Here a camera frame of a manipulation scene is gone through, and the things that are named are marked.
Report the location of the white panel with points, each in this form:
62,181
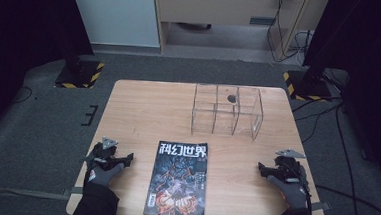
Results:
114,12

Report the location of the grey tape piece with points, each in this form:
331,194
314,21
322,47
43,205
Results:
77,190
321,206

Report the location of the dark object under desk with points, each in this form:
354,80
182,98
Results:
194,26

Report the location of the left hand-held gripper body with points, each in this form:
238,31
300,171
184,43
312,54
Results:
106,153

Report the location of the clear acrylic file rack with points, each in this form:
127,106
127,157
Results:
244,122

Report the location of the light wooden desk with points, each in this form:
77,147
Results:
218,9

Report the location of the black yellow striped stand base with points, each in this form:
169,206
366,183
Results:
83,76
309,89

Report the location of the person's left hand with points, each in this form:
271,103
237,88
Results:
102,175

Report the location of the person's right hand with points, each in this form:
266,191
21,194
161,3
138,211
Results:
293,194

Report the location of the black curtain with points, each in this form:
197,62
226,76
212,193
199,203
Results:
377,82
22,43

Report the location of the black stand pole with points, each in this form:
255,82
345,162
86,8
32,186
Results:
73,47
318,62

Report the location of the dark illustrated magazine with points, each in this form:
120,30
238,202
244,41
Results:
177,187

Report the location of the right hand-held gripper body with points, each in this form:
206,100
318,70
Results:
290,170

